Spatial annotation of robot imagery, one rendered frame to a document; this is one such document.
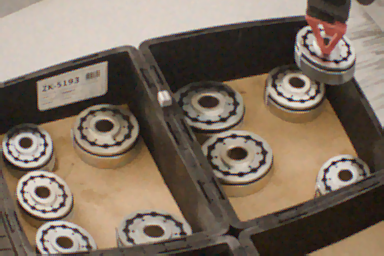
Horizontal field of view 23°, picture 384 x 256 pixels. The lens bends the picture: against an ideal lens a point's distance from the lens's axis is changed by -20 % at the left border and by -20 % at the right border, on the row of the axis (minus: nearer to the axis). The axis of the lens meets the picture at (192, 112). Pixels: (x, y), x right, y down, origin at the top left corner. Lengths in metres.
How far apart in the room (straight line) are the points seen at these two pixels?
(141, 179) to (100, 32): 0.54
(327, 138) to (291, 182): 0.11
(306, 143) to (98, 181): 0.32
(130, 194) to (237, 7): 0.66
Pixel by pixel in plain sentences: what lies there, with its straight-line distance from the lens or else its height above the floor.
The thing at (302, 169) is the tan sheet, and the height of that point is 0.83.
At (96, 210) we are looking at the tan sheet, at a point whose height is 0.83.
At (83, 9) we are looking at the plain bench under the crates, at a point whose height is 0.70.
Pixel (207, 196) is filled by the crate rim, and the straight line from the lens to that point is 1.41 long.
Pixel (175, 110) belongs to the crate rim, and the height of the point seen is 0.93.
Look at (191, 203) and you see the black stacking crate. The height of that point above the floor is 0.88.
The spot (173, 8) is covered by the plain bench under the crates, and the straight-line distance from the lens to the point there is 2.09.
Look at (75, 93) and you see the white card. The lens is 1.63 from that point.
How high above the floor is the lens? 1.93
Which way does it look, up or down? 41 degrees down
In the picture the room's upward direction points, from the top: 2 degrees clockwise
